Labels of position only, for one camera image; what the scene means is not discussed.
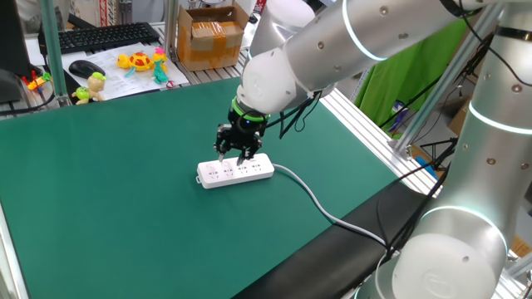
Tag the black tripod stand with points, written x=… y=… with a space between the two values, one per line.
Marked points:
x=440 y=144

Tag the black computer mouse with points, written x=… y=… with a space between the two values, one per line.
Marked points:
x=85 y=68

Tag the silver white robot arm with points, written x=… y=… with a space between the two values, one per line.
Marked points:
x=457 y=266

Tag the black computer monitor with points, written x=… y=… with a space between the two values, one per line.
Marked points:
x=10 y=41

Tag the taped cardboard box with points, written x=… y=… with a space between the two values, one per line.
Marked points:
x=208 y=41

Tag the white four-socket power strip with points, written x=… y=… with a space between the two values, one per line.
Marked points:
x=232 y=174

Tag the bright green cloth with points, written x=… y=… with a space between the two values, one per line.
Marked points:
x=407 y=79

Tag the aluminium profile side rail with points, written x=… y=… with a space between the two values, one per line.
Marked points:
x=374 y=137
x=10 y=266

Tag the green table mat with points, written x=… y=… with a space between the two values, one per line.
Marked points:
x=104 y=207

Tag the black computer keyboard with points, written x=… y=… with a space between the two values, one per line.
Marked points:
x=99 y=37

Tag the red yellow plastic toy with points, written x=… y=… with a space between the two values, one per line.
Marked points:
x=36 y=83

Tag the black rubber strip mat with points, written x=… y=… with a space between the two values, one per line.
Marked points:
x=316 y=266

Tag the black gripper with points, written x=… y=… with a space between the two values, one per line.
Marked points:
x=245 y=130

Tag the white printed paper sheets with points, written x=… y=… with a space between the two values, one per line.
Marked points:
x=120 y=83

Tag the pink-haired green doll toy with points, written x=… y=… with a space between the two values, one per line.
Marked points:
x=159 y=70

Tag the yellow red turtle toy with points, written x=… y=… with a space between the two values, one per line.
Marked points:
x=139 y=61

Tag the doll toy with green cap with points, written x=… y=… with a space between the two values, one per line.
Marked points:
x=95 y=87

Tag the open brown storage carton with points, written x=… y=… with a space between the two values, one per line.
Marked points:
x=459 y=120

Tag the aluminium frame post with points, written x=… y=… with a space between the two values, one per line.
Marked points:
x=170 y=25
x=432 y=104
x=54 y=50

